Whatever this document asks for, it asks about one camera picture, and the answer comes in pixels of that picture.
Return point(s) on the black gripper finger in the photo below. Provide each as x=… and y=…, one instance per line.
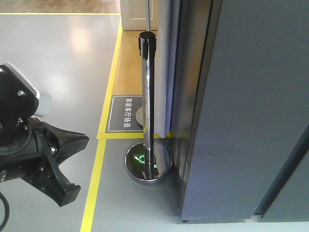
x=60, y=181
x=67, y=143

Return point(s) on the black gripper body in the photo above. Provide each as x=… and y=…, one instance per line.
x=29, y=150

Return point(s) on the open fridge door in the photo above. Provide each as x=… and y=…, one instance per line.
x=241, y=102

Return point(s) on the grey floor sign sticker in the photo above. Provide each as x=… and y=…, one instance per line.
x=122, y=116

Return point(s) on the white curtain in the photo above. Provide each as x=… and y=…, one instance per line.
x=168, y=20

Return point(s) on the white cabinet background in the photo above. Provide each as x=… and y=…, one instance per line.
x=133, y=14

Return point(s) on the wrist camera box arm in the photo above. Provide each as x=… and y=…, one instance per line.
x=20, y=98

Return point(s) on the chrome stanchion post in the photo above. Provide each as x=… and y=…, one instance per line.
x=148, y=161

